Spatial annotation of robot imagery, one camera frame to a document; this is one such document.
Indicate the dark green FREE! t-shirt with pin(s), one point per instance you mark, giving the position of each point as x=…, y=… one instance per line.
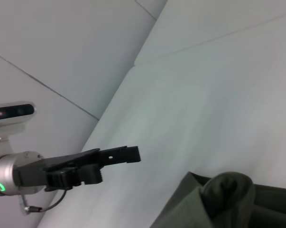
x=228, y=204

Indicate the silver camera mount bracket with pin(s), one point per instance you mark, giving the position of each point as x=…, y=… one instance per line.
x=0, y=146

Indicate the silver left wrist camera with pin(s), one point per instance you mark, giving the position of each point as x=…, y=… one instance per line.
x=12, y=114

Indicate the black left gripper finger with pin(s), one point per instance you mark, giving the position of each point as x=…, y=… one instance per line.
x=91, y=175
x=121, y=155

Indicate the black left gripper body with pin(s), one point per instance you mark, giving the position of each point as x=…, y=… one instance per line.
x=62, y=166

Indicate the silver metal connector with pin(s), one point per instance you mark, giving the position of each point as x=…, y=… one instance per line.
x=23, y=204

